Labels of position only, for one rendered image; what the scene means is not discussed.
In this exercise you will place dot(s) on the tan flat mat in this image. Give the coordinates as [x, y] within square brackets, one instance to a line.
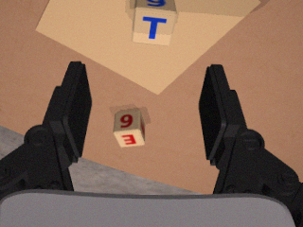
[101, 30]

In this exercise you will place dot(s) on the cream letter block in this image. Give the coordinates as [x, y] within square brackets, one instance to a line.
[153, 22]
[129, 129]

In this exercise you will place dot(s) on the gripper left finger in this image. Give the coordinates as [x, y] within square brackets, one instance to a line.
[51, 148]

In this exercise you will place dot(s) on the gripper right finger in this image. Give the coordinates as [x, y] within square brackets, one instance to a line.
[245, 165]

